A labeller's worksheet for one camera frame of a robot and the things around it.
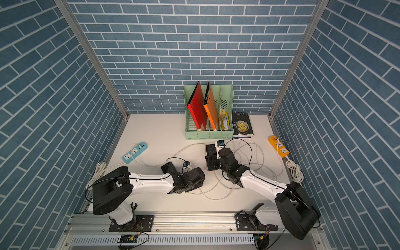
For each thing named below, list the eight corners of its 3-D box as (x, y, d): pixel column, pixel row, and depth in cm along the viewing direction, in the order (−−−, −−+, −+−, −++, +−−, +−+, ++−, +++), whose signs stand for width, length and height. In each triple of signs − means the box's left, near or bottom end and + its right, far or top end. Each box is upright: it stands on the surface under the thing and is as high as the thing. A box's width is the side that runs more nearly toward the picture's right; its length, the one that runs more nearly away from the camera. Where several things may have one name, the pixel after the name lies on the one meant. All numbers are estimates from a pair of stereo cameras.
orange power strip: (280, 158, 98) (283, 155, 95) (265, 140, 107) (267, 136, 104) (289, 155, 100) (291, 151, 97) (273, 137, 109) (275, 133, 106)
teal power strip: (121, 161, 96) (119, 159, 94) (144, 143, 105) (143, 140, 103) (125, 165, 95) (123, 163, 92) (148, 146, 104) (147, 144, 101)
